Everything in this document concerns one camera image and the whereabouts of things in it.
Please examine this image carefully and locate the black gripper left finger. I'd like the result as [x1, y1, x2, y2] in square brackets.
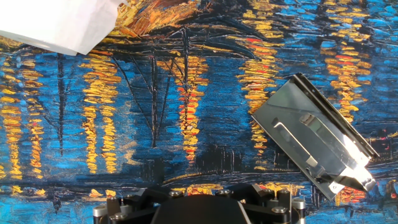
[92, 186, 186, 224]

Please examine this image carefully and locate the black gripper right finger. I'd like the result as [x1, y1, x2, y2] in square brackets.
[216, 183, 307, 224]

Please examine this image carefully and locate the white toilet paper roll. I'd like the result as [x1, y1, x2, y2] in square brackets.
[0, 0, 128, 57]

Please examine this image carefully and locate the green striped flat box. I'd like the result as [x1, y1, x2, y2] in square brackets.
[251, 72, 381, 202]

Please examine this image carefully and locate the starry night painting tablecloth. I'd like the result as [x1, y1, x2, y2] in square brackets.
[0, 0, 398, 224]

